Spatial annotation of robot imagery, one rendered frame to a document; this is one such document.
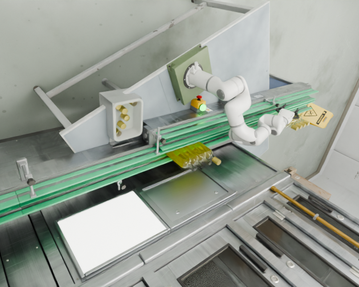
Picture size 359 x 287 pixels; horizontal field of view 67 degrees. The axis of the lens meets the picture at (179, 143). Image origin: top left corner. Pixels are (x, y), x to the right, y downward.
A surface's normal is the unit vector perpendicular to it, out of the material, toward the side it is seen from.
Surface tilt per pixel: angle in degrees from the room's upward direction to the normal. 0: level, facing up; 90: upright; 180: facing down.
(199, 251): 90
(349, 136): 90
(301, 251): 90
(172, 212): 90
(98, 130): 0
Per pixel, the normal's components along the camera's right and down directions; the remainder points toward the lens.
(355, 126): -0.78, 0.26
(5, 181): 0.10, -0.85
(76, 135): 0.62, 0.46
